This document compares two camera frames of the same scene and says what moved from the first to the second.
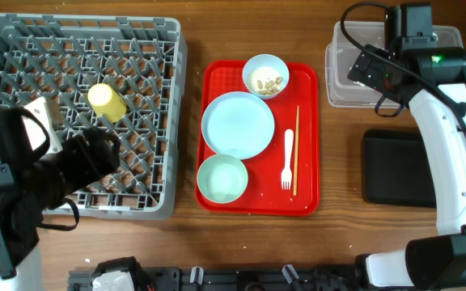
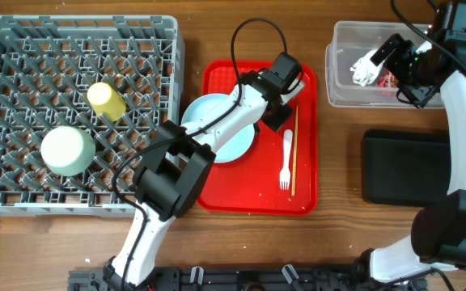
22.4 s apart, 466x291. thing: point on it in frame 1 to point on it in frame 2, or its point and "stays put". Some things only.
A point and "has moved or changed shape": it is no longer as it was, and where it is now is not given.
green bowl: (222, 179) has moved or changed shape
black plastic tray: (396, 169) stays put
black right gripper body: (374, 63) to (409, 68)
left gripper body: (65, 175) to (278, 120)
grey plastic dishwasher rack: (124, 73) stays put
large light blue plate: (238, 124) has moved or changed shape
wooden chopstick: (296, 150) stays put
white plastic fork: (286, 175) stays put
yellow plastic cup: (106, 103) stays put
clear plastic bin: (341, 56) stays put
